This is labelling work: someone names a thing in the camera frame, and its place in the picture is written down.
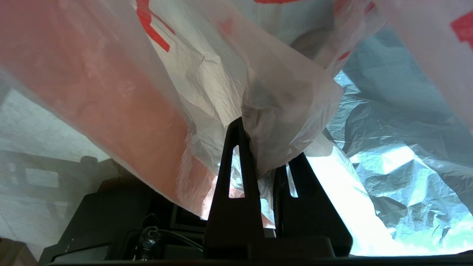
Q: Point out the white red plastic bag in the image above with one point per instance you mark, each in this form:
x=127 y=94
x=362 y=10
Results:
x=147 y=74

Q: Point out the black wheeled robot base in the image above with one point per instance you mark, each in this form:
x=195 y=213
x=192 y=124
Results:
x=111 y=221

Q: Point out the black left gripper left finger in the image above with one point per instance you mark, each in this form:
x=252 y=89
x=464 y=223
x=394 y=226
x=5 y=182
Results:
x=232 y=229

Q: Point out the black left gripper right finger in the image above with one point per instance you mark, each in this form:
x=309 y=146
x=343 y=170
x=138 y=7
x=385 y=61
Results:
x=314 y=229

